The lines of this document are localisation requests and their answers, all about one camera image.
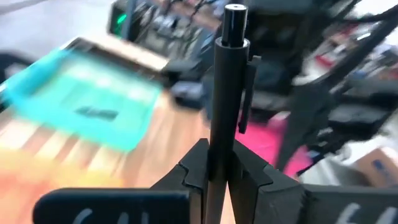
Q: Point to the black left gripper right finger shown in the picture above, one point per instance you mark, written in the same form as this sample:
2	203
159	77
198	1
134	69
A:
264	193

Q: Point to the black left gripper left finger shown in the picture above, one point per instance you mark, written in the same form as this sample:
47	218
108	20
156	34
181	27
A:
192	174

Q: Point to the black click pen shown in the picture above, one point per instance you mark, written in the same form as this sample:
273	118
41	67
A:
228	93

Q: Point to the dark blue crayon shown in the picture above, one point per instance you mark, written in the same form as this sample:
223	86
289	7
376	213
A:
96	113

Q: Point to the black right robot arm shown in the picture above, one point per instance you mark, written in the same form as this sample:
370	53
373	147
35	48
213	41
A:
308	118

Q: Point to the pink translucent plastic bin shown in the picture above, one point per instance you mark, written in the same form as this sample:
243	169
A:
264	143

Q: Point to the cardboard box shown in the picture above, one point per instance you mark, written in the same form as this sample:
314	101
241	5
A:
379	168

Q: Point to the teal translucent plastic bin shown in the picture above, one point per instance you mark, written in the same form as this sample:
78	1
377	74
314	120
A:
46	93

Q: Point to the green-lit computer case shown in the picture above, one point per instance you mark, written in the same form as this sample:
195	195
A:
119	20

